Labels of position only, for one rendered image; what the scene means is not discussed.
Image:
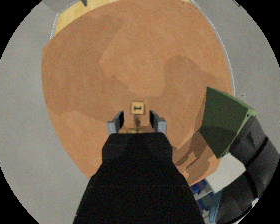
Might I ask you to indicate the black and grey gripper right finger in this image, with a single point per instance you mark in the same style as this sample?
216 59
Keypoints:
156 122

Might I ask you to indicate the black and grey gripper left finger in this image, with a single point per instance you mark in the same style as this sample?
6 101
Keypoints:
116 124

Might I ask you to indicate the tan open-top tray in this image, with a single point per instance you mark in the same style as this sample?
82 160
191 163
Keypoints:
136 130

